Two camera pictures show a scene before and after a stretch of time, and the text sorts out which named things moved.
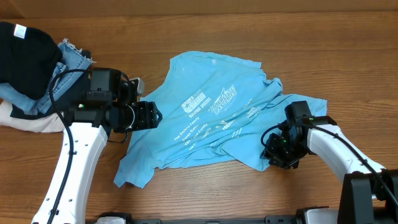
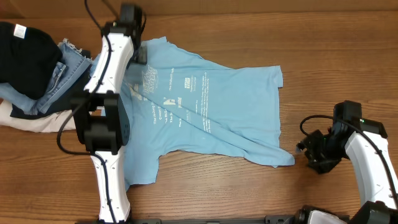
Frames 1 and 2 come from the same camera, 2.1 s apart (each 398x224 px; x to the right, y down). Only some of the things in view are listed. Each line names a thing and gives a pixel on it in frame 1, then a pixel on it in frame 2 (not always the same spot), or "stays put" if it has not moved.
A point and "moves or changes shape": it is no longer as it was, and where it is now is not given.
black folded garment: [28, 58] stays put
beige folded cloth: [50, 123] stays put
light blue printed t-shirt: [214, 107] moves or changes shape
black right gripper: [271, 153] -> [322, 166]
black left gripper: [147, 118] -> [142, 55]
